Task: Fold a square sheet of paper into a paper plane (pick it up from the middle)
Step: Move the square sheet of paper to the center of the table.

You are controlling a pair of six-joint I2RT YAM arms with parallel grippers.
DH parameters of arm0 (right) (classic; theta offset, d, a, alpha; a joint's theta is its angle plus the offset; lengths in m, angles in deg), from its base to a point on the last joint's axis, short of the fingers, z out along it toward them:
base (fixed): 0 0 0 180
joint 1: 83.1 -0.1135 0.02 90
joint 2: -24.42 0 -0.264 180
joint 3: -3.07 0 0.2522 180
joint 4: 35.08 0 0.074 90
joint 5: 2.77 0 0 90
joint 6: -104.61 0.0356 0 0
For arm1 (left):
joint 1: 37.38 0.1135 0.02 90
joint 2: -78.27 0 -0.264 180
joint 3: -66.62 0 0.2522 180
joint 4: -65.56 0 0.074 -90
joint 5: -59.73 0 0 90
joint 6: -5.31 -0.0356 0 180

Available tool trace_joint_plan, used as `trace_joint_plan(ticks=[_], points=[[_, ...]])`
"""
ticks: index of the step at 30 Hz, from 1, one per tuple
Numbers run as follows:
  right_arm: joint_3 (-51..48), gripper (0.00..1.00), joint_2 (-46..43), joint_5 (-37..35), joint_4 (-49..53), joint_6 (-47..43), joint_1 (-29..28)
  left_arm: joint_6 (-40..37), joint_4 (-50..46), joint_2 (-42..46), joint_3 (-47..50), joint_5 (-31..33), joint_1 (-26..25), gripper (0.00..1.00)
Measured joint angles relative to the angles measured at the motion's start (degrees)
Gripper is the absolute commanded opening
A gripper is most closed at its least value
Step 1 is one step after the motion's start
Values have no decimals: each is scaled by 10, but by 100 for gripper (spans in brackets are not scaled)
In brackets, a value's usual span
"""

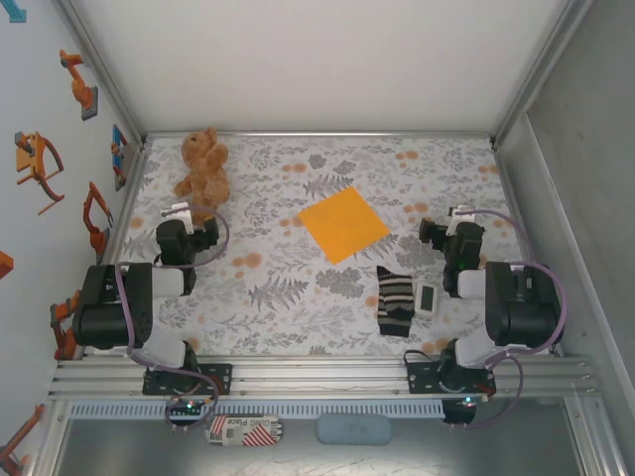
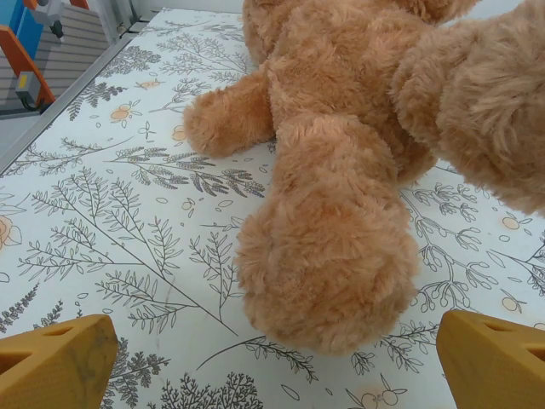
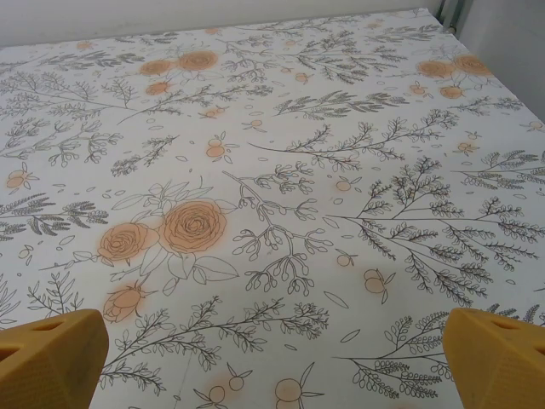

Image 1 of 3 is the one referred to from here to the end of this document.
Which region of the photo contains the aluminium back rail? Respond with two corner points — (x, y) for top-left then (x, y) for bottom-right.
(143, 130), (497, 142)

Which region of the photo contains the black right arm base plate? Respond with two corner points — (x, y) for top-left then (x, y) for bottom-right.
(405, 360), (496, 396)

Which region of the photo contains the aluminium front rail beam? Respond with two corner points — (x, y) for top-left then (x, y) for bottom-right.
(48, 354), (596, 401)

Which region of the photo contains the blue orange machine sticker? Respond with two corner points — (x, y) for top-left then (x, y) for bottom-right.
(109, 123), (131, 192)

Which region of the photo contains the blue wall sticker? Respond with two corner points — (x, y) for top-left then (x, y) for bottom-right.
(0, 0), (27, 24)

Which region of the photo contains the red white printed pouch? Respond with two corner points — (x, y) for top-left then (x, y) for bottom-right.
(204, 415), (286, 447)

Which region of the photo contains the orange cloth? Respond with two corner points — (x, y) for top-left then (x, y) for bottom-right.
(296, 186), (392, 267)

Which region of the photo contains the floral grey orange table mat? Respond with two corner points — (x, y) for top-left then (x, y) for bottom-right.
(93, 134), (553, 357)

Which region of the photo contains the brown teddy bear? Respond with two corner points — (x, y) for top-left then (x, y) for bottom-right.
(172, 126), (231, 222)

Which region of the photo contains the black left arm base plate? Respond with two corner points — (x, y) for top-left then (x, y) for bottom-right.
(142, 363), (234, 397)

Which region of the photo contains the blue grey oval sponge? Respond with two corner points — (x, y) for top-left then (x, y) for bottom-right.
(316, 414), (393, 446)

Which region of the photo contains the white slotted cable duct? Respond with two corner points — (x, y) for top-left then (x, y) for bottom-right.
(68, 400), (445, 420)

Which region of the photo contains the orange gripper claw sticker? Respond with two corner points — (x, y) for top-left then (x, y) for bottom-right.
(13, 131), (66, 215)

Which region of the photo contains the black beige striped sock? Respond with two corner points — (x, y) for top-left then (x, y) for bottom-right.
(375, 265), (416, 339)

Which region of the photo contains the white digital timer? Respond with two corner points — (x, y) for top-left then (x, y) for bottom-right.
(413, 282), (441, 318)

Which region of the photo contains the thin black cable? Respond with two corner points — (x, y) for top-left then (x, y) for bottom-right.
(404, 349), (444, 371)

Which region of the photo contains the aluminium frame post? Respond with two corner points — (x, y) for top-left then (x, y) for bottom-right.
(488, 0), (594, 148)
(58, 0), (150, 150)

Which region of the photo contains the aluminium side rail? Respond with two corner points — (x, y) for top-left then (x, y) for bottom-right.
(493, 141), (565, 357)
(73, 141), (153, 359)

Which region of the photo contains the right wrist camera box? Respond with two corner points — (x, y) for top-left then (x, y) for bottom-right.
(445, 204), (477, 237)

